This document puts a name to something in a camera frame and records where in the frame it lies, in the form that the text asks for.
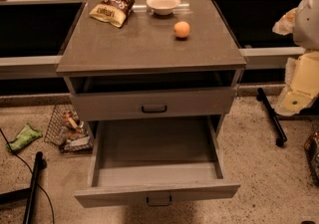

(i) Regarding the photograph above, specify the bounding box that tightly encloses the grey drawer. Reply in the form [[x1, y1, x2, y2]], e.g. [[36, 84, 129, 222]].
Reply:
[[70, 89, 235, 121], [75, 116, 240, 208]]

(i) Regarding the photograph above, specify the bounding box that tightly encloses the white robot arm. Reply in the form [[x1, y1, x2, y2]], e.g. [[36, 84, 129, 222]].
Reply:
[[272, 0, 319, 116]]

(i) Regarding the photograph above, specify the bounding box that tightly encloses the grey drawer cabinet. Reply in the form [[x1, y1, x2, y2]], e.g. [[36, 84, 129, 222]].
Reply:
[[55, 0, 247, 136]]

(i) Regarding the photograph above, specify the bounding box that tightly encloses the black stand leg right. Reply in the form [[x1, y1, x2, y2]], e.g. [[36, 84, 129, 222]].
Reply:
[[256, 88, 287, 147]]

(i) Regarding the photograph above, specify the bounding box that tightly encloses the black stand leg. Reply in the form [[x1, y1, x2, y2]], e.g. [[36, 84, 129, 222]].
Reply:
[[256, 88, 287, 147], [0, 151, 46, 224]]

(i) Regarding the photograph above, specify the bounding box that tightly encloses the snack basket right edge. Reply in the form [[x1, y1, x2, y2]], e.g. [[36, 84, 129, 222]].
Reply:
[[304, 128, 319, 186]]

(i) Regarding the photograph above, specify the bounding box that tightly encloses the orange fruit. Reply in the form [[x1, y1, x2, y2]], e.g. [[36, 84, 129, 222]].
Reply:
[[173, 21, 190, 38]]

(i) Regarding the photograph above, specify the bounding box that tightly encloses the white bowl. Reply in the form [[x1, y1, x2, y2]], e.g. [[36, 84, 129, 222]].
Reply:
[[147, 0, 180, 16]]

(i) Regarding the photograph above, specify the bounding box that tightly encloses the brown chip bag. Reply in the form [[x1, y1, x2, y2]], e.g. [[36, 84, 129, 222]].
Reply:
[[89, 0, 135, 28]]

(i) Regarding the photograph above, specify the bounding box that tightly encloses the green snack bag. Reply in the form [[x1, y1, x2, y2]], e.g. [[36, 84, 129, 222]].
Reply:
[[6, 123, 43, 152]]

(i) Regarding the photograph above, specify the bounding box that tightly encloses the black stand leg left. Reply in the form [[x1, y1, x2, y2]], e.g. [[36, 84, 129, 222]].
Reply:
[[0, 151, 46, 224]]

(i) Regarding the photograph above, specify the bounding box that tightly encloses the wire basket with items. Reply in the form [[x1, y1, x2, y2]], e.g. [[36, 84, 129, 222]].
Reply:
[[44, 105, 93, 153]]

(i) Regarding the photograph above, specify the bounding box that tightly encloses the black cable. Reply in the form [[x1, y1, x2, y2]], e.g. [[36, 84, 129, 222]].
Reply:
[[0, 127, 56, 224]]

